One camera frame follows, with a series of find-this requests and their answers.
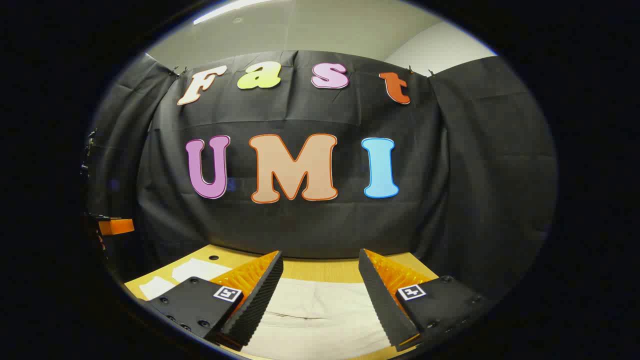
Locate white jeans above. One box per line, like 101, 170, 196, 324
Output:
139, 257, 396, 360

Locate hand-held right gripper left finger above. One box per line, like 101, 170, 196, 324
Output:
144, 250, 284, 351

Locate black backdrop cloth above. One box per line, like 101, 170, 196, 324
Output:
85, 49, 559, 301

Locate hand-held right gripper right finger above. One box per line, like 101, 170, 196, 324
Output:
358, 248, 490, 352

